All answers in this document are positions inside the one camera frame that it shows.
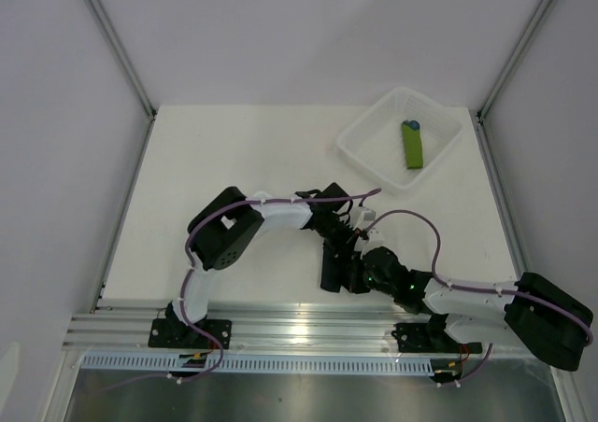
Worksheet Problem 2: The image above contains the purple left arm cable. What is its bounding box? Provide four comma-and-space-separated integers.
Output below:
107, 187, 383, 390

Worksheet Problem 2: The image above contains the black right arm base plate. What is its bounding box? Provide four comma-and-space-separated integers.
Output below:
391, 322, 463, 354

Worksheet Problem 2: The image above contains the large white basket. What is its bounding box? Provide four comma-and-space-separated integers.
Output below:
336, 87, 463, 194

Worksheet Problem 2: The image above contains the right corner frame post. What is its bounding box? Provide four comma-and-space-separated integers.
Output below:
476, 0, 559, 124

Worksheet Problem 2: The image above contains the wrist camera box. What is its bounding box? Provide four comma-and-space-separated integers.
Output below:
350, 206, 377, 229
354, 229, 385, 254

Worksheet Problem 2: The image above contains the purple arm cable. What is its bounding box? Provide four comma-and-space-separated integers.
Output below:
363, 209, 591, 386
107, 187, 383, 390

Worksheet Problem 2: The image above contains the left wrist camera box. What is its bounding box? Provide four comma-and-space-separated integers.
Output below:
350, 206, 377, 229

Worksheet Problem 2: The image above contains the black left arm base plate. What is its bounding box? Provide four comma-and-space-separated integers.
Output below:
148, 318, 232, 350

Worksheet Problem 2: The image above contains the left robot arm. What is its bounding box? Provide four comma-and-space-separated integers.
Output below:
152, 183, 365, 348

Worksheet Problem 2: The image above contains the corner frame post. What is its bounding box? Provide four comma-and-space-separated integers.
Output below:
476, 0, 559, 124
82, 0, 157, 120

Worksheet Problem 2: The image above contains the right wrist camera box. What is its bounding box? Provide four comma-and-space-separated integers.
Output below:
354, 229, 385, 254

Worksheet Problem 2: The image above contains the aluminium frame rail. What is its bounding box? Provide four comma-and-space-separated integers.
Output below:
64, 298, 574, 362

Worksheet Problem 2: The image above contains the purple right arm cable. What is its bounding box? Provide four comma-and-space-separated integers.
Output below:
363, 209, 591, 386

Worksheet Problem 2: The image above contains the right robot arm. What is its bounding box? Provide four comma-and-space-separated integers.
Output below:
356, 246, 593, 372

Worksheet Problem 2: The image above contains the left corner frame post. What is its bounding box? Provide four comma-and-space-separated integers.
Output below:
82, 0, 157, 120

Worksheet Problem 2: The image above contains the white slotted cable duct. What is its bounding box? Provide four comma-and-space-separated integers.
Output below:
79, 352, 434, 377

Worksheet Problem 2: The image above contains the green rolled napkin bundle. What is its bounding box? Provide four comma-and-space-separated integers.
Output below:
401, 120, 424, 170

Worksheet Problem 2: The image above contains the dark navy paper napkin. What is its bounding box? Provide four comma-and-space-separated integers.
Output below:
320, 246, 359, 294

